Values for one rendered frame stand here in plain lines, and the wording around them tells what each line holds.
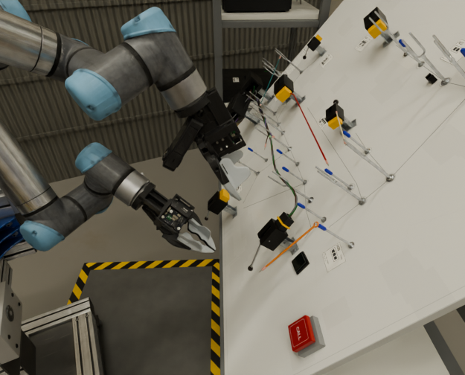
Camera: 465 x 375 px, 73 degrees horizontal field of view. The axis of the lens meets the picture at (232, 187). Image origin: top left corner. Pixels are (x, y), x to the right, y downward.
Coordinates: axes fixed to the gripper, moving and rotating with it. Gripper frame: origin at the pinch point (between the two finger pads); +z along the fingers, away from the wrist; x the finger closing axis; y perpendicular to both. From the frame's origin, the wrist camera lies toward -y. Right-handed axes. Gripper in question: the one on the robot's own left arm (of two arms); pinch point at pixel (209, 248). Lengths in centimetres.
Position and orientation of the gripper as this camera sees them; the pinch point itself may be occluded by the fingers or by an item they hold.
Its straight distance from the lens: 76.1
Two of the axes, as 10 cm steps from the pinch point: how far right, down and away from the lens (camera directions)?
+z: 7.9, 6.1, 0.8
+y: 3.2, -3.0, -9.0
